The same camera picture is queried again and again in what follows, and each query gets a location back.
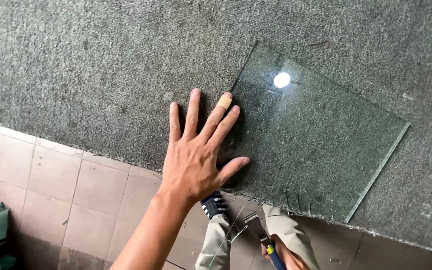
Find person's left hand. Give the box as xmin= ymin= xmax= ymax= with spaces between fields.
xmin=161 ymin=88 xmax=250 ymax=205

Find person's beige trousers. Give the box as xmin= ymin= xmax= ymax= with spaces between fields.
xmin=194 ymin=204 xmax=321 ymax=270

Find tan adhesive bandage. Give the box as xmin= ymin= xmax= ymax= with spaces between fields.
xmin=216 ymin=94 xmax=233 ymax=110

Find person's right hand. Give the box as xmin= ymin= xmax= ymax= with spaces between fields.
xmin=260 ymin=234 xmax=313 ymax=270

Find grey carpet table cover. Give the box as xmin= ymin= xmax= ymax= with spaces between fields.
xmin=0 ymin=0 xmax=432 ymax=257

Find thin curved glass offcut strip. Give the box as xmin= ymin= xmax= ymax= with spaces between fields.
xmin=208 ymin=214 xmax=290 ymax=270

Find blue-handled glass breaking pliers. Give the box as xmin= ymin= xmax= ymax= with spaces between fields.
xmin=244 ymin=211 xmax=289 ymax=270

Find clear rectangular glass pane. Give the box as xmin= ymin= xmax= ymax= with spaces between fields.
xmin=221 ymin=40 xmax=411 ymax=224

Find dark blue striped shoe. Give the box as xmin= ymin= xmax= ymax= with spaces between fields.
xmin=200 ymin=190 xmax=229 ymax=220

